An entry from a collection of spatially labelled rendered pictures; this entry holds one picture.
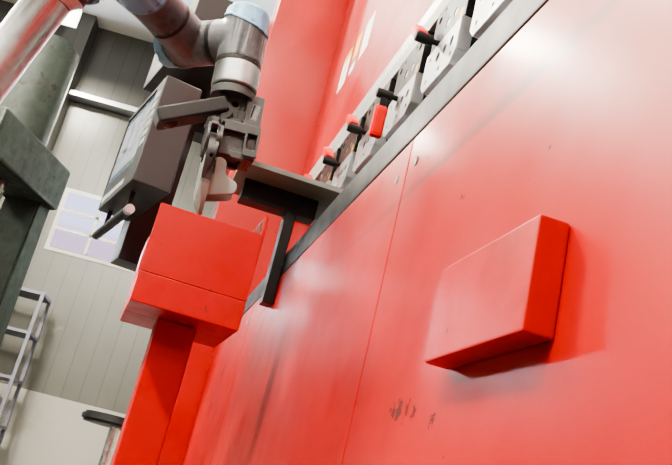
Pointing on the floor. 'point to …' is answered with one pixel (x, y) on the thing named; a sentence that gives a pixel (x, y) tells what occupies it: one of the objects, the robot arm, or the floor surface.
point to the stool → (108, 432)
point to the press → (30, 164)
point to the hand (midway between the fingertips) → (196, 205)
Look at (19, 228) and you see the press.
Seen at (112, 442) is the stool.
